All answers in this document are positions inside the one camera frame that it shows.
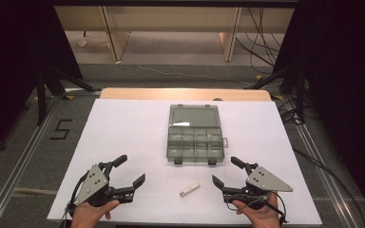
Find long black floor cable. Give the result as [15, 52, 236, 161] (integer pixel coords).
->
[292, 146, 365, 228]

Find aluminium floor rail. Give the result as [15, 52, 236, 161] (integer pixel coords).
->
[0, 94, 62, 228]
[284, 97, 364, 228]

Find white table mat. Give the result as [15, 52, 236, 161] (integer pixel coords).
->
[47, 98, 323, 227]

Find clear plastic compartment box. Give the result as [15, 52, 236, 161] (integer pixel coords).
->
[165, 104, 230, 166]

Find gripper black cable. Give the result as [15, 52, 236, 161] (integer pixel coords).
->
[62, 172, 89, 228]
[226, 193, 290, 226]

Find small white stick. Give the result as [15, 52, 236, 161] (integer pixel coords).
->
[179, 181, 202, 198]

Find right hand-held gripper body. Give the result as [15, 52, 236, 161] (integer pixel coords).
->
[222, 166, 295, 211]

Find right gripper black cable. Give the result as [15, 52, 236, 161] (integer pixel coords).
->
[226, 193, 290, 226]

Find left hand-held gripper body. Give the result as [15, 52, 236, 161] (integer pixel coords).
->
[74, 161, 131, 208]

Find bundle of black cables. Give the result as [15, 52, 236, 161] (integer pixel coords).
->
[235, 7, 283, 68]

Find black curtain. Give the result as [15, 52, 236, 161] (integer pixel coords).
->
[0, 0, 84, 161]
[271, 0, 365, 222]

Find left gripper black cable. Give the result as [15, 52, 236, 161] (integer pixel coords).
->
[62, 172, 89, 228]

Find black metal stand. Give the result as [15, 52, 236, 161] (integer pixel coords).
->
[35, 66, 103, 126]
[243, 64, 308, 124]

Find person's left hand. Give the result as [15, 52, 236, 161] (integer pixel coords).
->
[70, 199, 122, 228]

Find coiled black cables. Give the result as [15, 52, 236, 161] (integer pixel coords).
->
[279, 97, 306, 125]

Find light wooden desk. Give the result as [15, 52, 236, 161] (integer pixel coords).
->
[53, 5, 297, 64]

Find person's right hand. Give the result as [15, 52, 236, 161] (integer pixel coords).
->
[231, 191, 281, 228]

